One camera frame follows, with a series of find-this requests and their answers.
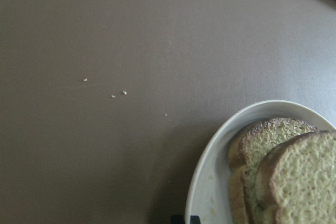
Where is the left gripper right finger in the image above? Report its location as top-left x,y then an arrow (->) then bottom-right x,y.
190,215 -> 200,224

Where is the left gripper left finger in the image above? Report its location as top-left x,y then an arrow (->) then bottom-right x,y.
171,215 -> 185,224

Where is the white plate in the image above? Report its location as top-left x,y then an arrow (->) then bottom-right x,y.
184,100 -> 335,223

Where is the bread slice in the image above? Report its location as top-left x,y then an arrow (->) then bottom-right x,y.
255,131 -> 335,223
228,118 -> 318,223

